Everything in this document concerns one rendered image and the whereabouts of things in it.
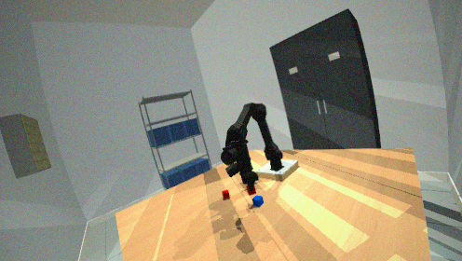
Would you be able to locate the blue cube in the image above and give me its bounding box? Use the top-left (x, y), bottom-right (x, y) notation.
top-left (252, 195), bottom-right (264, 207)

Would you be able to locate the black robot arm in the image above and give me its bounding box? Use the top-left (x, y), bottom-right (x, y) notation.
top-left (221, 103), bottom-right (284, 177)

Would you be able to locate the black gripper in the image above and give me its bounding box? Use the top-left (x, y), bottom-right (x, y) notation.
top-left (237, 155), bottom-right (259, 192)

